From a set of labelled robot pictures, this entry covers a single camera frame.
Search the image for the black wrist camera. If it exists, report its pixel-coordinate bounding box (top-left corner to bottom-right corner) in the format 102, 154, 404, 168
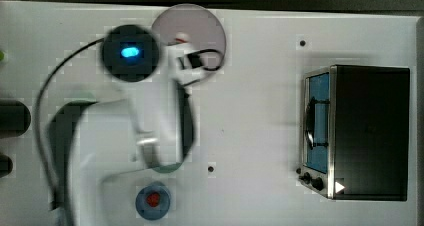
182, 52, 204, 69

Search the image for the green mug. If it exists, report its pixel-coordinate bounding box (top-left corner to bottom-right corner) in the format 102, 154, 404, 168
153, 163, 182, 174

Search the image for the blue bowl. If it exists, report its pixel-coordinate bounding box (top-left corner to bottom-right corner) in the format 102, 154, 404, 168
135, 182, 171, 221

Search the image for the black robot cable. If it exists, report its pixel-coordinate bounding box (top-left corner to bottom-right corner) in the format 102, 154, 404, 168
33, 37, 108, 210

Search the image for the black cylindrical cup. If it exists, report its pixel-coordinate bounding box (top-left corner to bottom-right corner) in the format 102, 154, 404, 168
0, 100, 31, 139

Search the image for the black toaster oven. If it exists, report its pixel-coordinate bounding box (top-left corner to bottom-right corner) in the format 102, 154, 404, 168
296, 65, 410, 201

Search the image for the red toy in bowl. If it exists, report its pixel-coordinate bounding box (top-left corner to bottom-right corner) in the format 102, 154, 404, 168
146, 192, 160, 208

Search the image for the round grey plate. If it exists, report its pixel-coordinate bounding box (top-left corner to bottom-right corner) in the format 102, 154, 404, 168
152, 4, 226, 71

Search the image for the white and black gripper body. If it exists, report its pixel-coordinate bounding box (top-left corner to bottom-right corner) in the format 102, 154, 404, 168
165, 42, 207, 86

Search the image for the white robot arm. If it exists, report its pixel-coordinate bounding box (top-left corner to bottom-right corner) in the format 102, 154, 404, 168
46, 25, 206, 226

